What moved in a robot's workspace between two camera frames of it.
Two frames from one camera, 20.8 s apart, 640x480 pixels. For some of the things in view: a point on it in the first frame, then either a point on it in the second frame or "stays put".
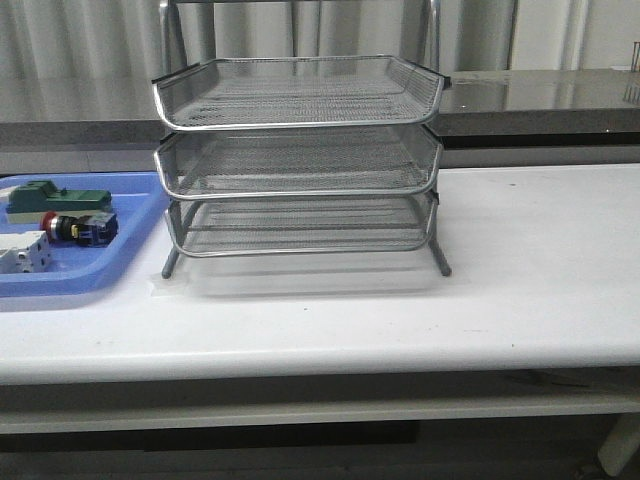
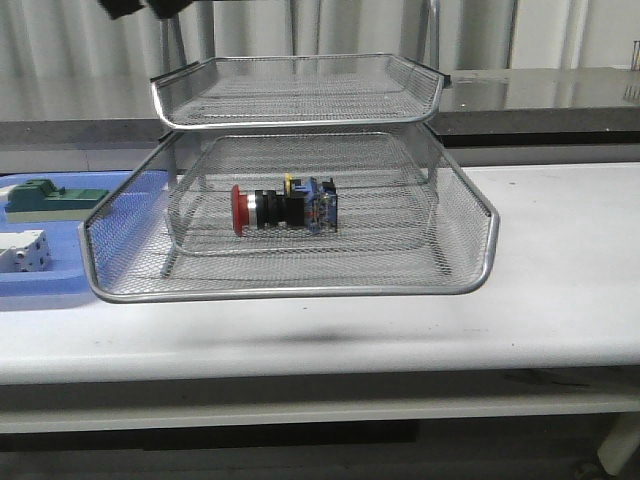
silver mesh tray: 297,91 stays put
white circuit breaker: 25,252 stays put
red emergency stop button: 92,230 → 309,204
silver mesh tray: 295,161 → 164,231
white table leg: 620,444 stays put
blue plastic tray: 137,199 stays put
